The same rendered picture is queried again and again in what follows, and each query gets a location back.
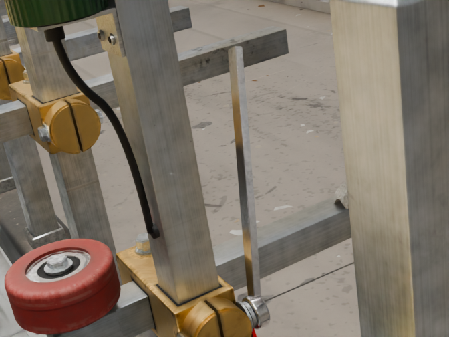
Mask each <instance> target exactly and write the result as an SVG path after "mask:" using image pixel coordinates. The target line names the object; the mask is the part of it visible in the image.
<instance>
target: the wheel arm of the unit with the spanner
mask: <svg viewBox="0 0 449 337"><path fill-rule="evenodd" d="M336 199H337V195H335V196H333V197H330V198H328V199H326V200H324V201H321V202H319V203H316V204H314V205H312V206H309V207H307V208H304V209H302V210H300V211H297V212H295V213H292V214H290V215H288V216H286V217H283V218H281V219H278V220H276V221H274V222H271V223H269V224H266V225H264V226H262V227H259V228H257V243H258V253H259V273H260V279H262V278H264V277H266V276H268V275H271V274H272V273H275V272H277V271H279V270H281V269H284V268H286V267H288V266H290V265H293V264H294V263H297V262H299V261H301V260H303V259H306V258H308V257H310V256H312V255H315V254H316V253H319V252H321V251H323V250H325V249H328V248H330V247H332V246H334V245H337V244H338V243H341V242H343V241H345V240H347V239H350V238H351V224H350V216H349V209H348V208H345V207H344V206H343V204H342V202H341V201H338V202H336V203H335V201H336ZM212 248H213V252H214V259H215V263H216V270H217V274H218V275H219V276H220V277H221V278H222V279H224V280H225V281H226V282H227V283H228V284H229V285H231V286H232V287H233V289H234V291H235V290H238V289H240V288H242V287H244V286H247V278H246V270H245V256H244V248H243V235H240V236H238V237H235V238H233V239H230V240H228V241H225V242H224V243H221V244H219V245H216V246H214V247H212ZM120 287H121V290H120V297H119V299H118V301H117V303H116V305H115V306H114V307H113V308H112V309H111V310H110V311H109V312H108V313H107V314H106V315H105V316H104V317H102V318H100V319H99V320H98V321H96V322H94V323H92V324H90V325H88V326H86V327H84V328H80V329H79V330H74V331H72V332H67V333H63V334H51V335H47V337H134V336H137V335H139V334H141V333H143V332H145V331H147V330H150V329H152V328H154V321H153V317H152V313H151V309H150V304H149V300H148V296H147V295H146V294H145V293H144V292H143V291H142V290H141V289H140V288H139V287H138V286H137V285H136V283H135V282H134V281H131V282H128V283H126V284H124V285H122V286H120Z"/></svg>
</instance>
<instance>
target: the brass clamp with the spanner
mask: <svg viewBox="0 0 449 337"><path fill-rule="evenodd" d="M116 261H117V264H118V269H119V272H120V277H121V280H122V285H124V284H126V283H128V282H131V281H134V282H135V283H136V285H137V286H138V287H139V288H140V289H141V290H142V291H143V292H144V293H145V294H146V295H147V296H148V300H149V304H150V309H151V313H152V317H153V321H154V328H152V329H151V330H152V331H153V332H154V333H155V334H156V335H157V337H251V334H252V327H251V321H250V320H249V317H248V316H247V315H246V314H245V313H244V312H243V311H242V310H241V309H240V308H238V307H237V305H236V301H235V294H234V289H233V287H232V286H231V285H229V284H228V283H227V282H226V281H225V280H224V279H222V278H221V277H220V276H219V275H218V281H219V287H217V288H215V289H213V290H210V291H208V292H206V293H203V294H201V295H199V296H197V297H195V298H193V299H190V300H188V301H186V302H183V303H181V304H177V303H176V302H175V301H174V300H173V299H172V298H171V297H170V296H169V295H168V294H167V293H166V292H165V291H164V290H163V289H162V288H161V287H160V286H159V285H158V279H157V276H156V270H155V267H154V261H153V257H152V254H151V255H138V254H137V253H136V245H135V246H133V247H131V248H128V249H125V250H123V251H121V252H118V253H117V254H116Z"/></svg>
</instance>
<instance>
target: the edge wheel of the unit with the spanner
mask: <svg viewBox="0 0 449 337"><path fill-rule="evenodd" d="M5 289H6V292H7V296H8V298H9V302H10V304H11V308H12V310H13V315H14V317H15V320H16V322H17V323H18V324H19V325H20V326H21V327H22V328H23V329H24V330H27V331H29V332H33V333H36V334H45V335H51V334H63V333H67V332H72V331H74V330H79V329H80V328H84V327H86V326H88V325H90V324H92V323H94V322H96V321H98V320H99V319H100V318H102V317H104V316H105V315H106V314H107V313H108V312H109V311H110V310H111V309H112V308H113V307H114V306H115V305H116V303H117V301H118V299H119V297H120V290H121V287H120V282H119V279H118V273H117V270H116V265H115V262H114V257H113V254H112V252H111V250H110V248H109V247H108V246H107V245H105V244H104V243H101V242H99V241H96V240H93V239H66V240H61V241H56V242H53V243H49V244H47V245H43V246H41V247H38V248H37V249H34V250H33V251H30V252H29V253H26V254H25V255H24V256H22V257H20V258H19V259H18V260H17V261H16V262H15V263H14V264H13V265H12V266H11V267H10V268H9V270H8V271H7V273H6V275H5Z"/></svg>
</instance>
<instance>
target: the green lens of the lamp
mask: <svg viewBox="0 0 449 337"><path fill-rule="evenodd" d="M4 3H5V7H6V10H7V14H8V18H9V22H10V25H12V26H15V27H34V26H41V25H50V24H54V23H61V22H65V21H71V20H74V19H79V18H81V17H85V16H89V15H92V14H94V13H97V12H99V11H101V10H103V9H105V8H106V7H107V6H108V0H4Z"/></svg>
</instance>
